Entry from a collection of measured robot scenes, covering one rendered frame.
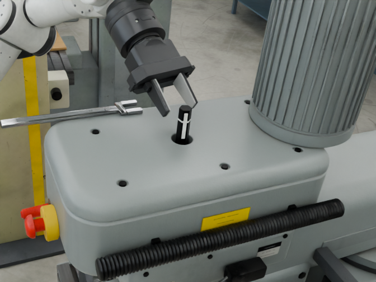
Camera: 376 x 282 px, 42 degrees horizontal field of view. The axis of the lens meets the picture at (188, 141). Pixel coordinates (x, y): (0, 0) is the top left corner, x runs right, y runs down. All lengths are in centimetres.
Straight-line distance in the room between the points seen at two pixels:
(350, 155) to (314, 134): 29
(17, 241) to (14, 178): 49
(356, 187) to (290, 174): 26
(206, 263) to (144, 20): 44
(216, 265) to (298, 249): 20
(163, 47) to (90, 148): 21
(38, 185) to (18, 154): 26
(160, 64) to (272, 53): 19
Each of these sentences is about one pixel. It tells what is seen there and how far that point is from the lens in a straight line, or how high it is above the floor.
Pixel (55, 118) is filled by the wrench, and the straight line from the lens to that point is 87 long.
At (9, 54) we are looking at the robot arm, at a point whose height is 189.
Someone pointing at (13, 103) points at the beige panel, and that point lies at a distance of 272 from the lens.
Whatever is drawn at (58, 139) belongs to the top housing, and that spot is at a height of 189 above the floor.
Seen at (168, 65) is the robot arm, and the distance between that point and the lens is 84.
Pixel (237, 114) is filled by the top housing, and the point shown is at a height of 189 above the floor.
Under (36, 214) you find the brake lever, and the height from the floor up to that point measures 170.
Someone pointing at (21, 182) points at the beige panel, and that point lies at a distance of 301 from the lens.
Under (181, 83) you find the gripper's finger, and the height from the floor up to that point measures 197.
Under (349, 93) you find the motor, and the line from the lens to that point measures 86.
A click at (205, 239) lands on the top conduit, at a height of 180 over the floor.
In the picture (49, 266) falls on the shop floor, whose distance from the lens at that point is 317.
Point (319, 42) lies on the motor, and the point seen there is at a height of 208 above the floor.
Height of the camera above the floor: 236
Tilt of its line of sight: 34 degrees down
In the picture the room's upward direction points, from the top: 8 degrees clockwise
